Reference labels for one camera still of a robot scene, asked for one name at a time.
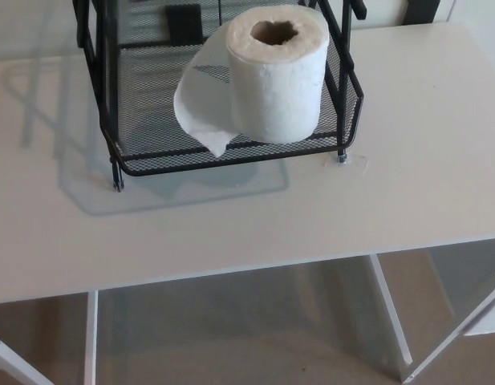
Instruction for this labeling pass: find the black wire mesh file tray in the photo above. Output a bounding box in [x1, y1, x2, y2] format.
[72, 0, 369, 194]

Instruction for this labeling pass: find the white toilet paper roll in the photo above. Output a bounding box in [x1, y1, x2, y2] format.
[173, 6, 329, 159]

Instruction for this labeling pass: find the black chair back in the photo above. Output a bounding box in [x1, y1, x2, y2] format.
[404, 0, 441, 23]

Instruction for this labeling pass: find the white metal desk leg frame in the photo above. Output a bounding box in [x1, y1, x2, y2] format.
[0, 290, 100, 385]
[368, 254, 495, 385]

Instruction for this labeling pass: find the clear adhesive tape patch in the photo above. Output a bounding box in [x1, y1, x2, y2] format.
[321, 152, 371, 176]

